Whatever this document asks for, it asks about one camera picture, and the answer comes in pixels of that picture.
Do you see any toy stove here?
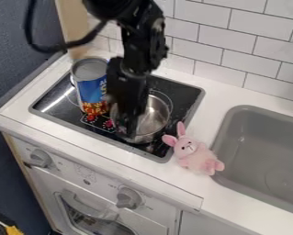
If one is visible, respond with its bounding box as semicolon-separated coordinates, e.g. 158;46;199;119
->
28;67;208;164

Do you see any toy sink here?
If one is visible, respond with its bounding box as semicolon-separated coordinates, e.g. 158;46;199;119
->
210;104;293;217

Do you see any silver pot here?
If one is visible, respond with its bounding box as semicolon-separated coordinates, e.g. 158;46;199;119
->
107;92;174;145

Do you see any pink plush rabbit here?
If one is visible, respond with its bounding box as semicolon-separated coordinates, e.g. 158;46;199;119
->
161;120;228;176

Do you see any black cable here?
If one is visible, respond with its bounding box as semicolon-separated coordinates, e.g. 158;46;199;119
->
22;0;113;54

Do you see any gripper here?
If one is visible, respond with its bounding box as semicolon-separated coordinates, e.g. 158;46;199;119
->
105;56;152;138

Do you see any beige wooden board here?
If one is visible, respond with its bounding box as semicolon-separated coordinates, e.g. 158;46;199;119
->
53;0;113;61

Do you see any blue can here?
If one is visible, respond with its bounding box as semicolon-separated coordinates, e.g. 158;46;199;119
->
70;57;112;117

